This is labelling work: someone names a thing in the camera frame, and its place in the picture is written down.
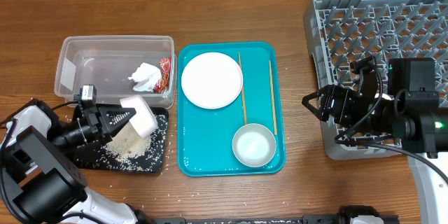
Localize red snack wrapper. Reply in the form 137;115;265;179
153;57;172;94

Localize white tissue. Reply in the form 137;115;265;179
128;63;162;92

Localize wooden chopstick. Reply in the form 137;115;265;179
269;60;277;136
238;52;248;125

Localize left wooden chopstick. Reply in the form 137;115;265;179
238;52;248;125

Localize pink bowl with rice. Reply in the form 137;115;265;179
120;94;158;139

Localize black cable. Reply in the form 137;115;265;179
334;59;448;186

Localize right wooden chopstick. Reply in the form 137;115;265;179
269;60;277;136

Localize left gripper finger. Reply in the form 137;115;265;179
98;106;137;126
103;122;126;140

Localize teal plastic tray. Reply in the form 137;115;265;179
177;41;286;177

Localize grey-white bowl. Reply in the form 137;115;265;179
232;123;277;168

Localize black square tray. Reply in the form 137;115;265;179
73;107;169;174

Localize clear plastic bin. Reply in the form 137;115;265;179
54;35;177;109

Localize grey dishwasher rack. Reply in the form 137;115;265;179
302;0;448;161

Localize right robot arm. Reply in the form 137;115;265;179
302;56;447;223

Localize white round plate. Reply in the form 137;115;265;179
181;52;242;109

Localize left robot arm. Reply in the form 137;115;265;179
1;98;148;223

